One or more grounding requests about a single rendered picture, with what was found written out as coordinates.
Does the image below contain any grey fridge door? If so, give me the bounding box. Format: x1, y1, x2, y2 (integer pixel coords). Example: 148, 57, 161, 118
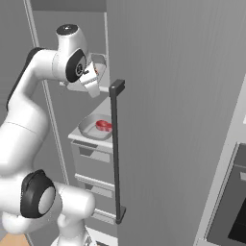
106, 0, 246, 246

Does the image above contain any dark fridge door handle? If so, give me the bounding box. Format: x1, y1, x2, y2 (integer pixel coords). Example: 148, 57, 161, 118
109, 79, 127, 225

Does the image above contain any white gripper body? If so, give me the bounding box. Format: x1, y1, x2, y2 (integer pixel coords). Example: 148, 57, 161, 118
79, 74, 102, 99

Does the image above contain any red steak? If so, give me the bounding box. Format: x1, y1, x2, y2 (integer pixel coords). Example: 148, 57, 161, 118
95, 119, 113, 133

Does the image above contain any white fridge rack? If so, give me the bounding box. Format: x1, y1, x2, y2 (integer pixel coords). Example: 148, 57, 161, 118
59, 80, 111, 94

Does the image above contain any grey meat container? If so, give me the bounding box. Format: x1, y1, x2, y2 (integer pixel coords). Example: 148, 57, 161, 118
77, 113, 114, 141

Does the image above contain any white fridge shelf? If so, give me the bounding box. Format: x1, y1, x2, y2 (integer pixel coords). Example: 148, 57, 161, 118
67, 95, 114, 149

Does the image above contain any grey fridge drawer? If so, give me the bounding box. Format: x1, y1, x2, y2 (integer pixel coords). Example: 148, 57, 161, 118
70, 139, 115, 185
74, 173, 116, 219

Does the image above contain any grey fridge cabinet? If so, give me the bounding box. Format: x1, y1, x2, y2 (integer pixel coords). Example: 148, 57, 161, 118
23, 0, 120, 246

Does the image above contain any black oven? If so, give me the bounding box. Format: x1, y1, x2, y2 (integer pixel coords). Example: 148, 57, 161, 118
205, 142, 246, 246

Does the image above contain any orange carrot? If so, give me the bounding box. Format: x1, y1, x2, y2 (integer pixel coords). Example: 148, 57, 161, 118
92, 65, 106, 78

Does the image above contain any grey vegetable container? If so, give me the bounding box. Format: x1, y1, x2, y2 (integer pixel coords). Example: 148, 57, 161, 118
89, 52, 109, 79

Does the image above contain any pale grey cupboard housing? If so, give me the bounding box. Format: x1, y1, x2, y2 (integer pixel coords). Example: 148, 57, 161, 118
193, 73, 246, 246

